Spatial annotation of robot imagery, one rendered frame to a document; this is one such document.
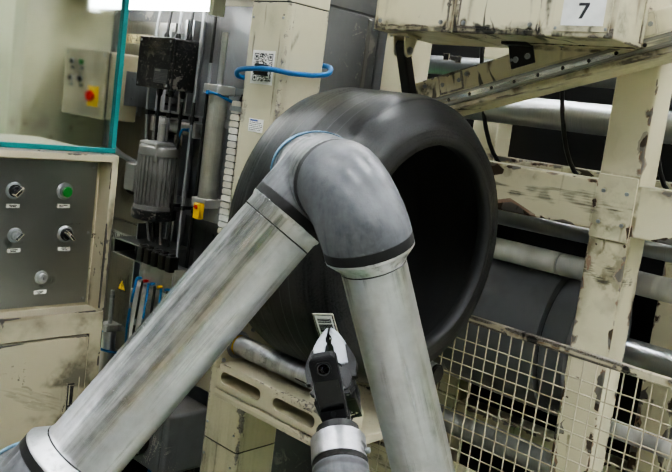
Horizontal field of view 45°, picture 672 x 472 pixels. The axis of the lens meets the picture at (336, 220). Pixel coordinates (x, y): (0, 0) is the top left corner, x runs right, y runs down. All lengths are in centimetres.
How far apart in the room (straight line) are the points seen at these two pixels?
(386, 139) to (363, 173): 51
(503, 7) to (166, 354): 106
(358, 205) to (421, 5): 101
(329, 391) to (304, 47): 83
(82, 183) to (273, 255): 97
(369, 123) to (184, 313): 58
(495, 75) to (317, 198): 101
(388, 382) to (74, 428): 41
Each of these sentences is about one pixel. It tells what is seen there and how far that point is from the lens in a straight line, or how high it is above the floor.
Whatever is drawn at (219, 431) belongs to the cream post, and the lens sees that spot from 203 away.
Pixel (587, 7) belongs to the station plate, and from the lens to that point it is 170.
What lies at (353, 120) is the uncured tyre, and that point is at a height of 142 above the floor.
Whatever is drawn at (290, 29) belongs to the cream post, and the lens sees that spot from 183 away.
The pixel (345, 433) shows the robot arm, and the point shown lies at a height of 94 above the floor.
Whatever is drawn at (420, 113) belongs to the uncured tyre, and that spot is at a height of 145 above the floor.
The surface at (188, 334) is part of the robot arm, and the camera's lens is 109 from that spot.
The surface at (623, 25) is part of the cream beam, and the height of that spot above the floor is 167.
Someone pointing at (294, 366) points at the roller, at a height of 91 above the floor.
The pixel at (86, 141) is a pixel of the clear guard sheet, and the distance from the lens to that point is 196.
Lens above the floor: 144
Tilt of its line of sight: 8 degrees down
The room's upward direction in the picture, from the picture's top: 8 degrees clockwise
